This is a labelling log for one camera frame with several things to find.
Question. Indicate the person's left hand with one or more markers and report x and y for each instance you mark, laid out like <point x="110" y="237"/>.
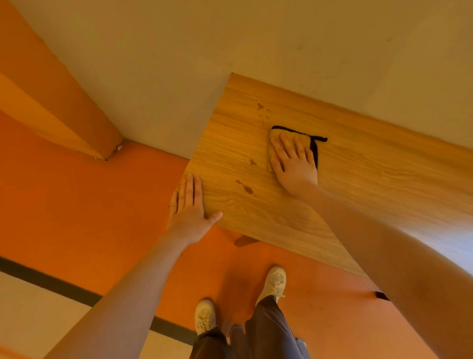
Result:
<point x="188" y="222"/>

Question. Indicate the person's right hand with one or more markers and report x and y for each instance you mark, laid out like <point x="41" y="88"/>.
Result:
<point x="297" y="172"/>

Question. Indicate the person's right middle finger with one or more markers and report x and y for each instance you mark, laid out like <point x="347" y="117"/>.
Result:
<point x="289" y="145"/>

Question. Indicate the person's right thumb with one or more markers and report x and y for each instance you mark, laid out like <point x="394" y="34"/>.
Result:
<point x="276" y="164"/>

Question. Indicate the person's left little finger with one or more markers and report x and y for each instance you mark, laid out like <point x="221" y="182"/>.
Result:
<point x="173" y="203"/>

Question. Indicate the person's left middle finger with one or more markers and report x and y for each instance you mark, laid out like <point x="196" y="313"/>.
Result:
<point x="189" y="192"/>

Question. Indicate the person's right little finger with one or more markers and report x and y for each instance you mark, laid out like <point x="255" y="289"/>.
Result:
<point x="310" y="156"/>

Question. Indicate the person's left thumb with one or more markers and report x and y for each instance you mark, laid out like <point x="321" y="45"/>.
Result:
<point x="215" y="217"/>

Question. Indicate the yellow cloth with black edge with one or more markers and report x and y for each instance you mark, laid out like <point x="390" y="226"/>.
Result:
<point x="275" y="134"/>

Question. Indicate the person's right forearm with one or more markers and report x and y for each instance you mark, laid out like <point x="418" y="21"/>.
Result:
<point x="391" y="255"/>

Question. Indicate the person's left forearm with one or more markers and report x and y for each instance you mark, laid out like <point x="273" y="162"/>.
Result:
<point x="122" y="307"/>

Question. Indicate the brown wooden table leg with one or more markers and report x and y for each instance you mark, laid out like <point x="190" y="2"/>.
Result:
<point x="244" y="241"/>

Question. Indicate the person's right white shoe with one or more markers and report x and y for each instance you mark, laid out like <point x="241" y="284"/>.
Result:
<point x="273" y="283"/>

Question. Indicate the person's white shoe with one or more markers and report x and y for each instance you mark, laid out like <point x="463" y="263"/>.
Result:
<point x="204" y="316"/>
<point x="273" y="283"/>

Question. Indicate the person's left white shoe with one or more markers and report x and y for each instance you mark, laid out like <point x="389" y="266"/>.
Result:
<point x="204" y="316"/>

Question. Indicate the person's grey trousers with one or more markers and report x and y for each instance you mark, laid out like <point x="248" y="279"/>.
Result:
<point x="266" y="333"/>

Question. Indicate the black table foot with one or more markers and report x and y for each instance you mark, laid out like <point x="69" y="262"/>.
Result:
<point x="381" y="296"/>

